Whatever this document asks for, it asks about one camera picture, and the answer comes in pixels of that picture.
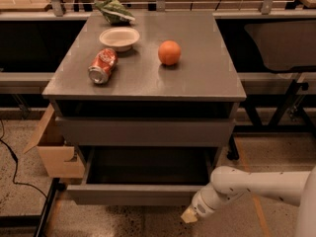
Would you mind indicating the grey drawer cabinet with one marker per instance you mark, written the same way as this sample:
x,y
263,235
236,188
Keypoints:
x,y
202,85

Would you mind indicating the grey drawer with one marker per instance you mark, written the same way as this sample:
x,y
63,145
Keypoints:
x,y
146,132
143,175

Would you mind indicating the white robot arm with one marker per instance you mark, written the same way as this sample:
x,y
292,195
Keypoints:
x,y
228,184

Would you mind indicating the green chip bag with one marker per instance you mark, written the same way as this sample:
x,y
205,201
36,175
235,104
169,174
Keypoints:
x,y
114,12

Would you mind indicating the orange fruit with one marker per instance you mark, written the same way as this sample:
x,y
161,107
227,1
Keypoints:
x,y
169,52

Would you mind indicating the black metal floor frame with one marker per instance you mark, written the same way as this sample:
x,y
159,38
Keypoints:
x,y
38,222

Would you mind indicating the white paper bowl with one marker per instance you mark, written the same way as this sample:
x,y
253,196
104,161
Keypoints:
x,y
120,39

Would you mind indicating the cardboard box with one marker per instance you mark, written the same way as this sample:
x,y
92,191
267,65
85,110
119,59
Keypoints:
x,y
59,159

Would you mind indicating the red soda can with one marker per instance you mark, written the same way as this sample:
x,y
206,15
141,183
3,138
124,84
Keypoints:
x,y
102,66

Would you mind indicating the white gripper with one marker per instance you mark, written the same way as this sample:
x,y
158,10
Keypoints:
x,y
199,206

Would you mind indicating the grey chair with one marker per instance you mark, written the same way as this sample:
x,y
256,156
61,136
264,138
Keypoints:
x,y
288,46

